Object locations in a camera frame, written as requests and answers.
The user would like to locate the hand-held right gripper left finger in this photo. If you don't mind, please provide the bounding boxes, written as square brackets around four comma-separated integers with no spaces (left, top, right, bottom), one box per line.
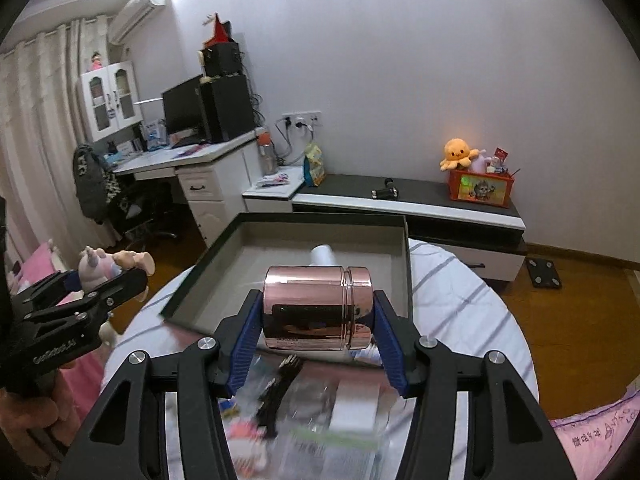
[57,287,266,480]

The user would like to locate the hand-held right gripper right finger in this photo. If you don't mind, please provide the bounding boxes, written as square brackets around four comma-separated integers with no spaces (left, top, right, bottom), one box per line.
[372,289,583,480]

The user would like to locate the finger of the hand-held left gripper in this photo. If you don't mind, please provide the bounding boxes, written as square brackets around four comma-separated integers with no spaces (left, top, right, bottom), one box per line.
[22,266,150,324]
[19,271,85,312]

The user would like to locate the small pastel doll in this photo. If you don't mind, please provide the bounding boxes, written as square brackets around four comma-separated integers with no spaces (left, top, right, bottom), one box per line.
[79,245,156,293]

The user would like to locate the rose gold metal canister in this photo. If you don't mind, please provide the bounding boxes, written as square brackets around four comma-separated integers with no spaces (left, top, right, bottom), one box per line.
[261,265,375,352]

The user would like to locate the pink box with green rim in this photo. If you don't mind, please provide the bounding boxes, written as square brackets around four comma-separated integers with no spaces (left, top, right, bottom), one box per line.
[159,212,414,337]

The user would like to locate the person's left hand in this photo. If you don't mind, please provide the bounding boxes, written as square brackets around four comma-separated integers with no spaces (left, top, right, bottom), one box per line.
[0,371,60,457]

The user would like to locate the pink blanket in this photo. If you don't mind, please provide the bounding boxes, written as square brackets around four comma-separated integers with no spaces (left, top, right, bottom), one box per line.
[0,239,117,480]

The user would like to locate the white charger plug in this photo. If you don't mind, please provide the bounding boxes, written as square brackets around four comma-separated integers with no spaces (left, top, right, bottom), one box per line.
[331,379,382,434]

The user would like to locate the black office chair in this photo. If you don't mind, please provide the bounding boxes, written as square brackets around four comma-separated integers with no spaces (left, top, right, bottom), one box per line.
[107,179,179,242]

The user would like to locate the black white patterned jacket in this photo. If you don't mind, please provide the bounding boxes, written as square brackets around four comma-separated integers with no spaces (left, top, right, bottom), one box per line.
[72,143,127,224]

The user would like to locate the white spray nozzle device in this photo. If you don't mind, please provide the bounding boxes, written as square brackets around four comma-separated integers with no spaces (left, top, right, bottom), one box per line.
[311,243,346,267]

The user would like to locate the green label plastic packet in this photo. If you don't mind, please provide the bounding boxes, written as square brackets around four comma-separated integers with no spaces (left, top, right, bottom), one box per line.
[272,427,392,480]

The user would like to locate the white drawer unit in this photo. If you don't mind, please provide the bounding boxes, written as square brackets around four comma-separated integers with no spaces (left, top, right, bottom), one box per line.
[175,159,252,249]

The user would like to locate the black top low cabinet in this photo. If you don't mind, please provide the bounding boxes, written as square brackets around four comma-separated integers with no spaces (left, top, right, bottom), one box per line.
[292,173,529,294]

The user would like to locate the cream curtain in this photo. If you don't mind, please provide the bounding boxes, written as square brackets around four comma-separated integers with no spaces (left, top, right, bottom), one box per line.
[0,16,127,281]

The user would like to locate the white low side table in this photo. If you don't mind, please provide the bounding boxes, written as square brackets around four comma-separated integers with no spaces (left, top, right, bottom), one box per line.
[242,164,307,214]

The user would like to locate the white computer desk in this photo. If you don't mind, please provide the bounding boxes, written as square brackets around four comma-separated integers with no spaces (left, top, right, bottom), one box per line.
[112,129,262,249]

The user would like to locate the blue white boxes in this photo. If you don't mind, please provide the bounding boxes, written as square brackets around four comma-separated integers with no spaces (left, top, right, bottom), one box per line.
[139,118,169,150]

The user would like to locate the black floor plate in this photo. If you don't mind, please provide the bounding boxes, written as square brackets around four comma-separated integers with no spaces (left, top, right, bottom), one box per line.
[524,258,564,290]

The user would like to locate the white hutch cabinet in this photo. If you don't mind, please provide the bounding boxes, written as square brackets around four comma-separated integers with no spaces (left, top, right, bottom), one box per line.
[79,60,144,144]

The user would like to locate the red toy pieces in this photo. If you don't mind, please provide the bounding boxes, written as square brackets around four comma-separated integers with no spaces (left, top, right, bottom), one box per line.
[447,166,516,210]

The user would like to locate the black computer monitor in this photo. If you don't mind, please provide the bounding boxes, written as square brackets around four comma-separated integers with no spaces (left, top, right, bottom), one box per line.
[160,73,211,137]

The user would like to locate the yellow green snack bag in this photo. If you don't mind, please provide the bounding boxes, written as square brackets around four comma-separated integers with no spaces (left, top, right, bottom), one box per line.
[302,142,327,187]

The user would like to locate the orange cap water bottle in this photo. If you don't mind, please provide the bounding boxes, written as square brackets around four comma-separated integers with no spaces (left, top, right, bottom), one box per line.
[257,127,279,176]

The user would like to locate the black computer tower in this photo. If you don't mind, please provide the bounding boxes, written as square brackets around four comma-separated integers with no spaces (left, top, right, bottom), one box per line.
[197,73,257,144]

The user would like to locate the yellow plush duck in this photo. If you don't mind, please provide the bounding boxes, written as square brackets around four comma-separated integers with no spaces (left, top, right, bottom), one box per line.
[439,138,486,172]

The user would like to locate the pink plush toy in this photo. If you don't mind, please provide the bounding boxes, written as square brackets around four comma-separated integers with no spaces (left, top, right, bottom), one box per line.
[467,149,501,174]

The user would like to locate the purple printed pillow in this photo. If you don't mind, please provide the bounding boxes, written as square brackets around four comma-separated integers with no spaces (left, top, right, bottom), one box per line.
[549,389,640,480]

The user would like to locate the black speaker box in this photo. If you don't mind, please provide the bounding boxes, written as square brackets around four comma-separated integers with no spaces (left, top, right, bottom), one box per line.
[198,42,246,79]

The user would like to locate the white air conditioner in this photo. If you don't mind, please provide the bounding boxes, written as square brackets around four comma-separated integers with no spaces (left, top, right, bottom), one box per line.
[107,0,167,45]

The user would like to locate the red star ornament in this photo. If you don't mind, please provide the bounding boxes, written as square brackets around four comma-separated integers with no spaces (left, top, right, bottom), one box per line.
[202,11,236,46]

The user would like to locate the black power cables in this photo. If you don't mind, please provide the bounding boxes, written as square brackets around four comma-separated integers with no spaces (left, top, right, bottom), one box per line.
[272,115,317,167]

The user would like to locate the white wall power strip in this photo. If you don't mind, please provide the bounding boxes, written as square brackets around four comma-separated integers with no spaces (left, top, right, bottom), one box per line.
[281,109,324,129]

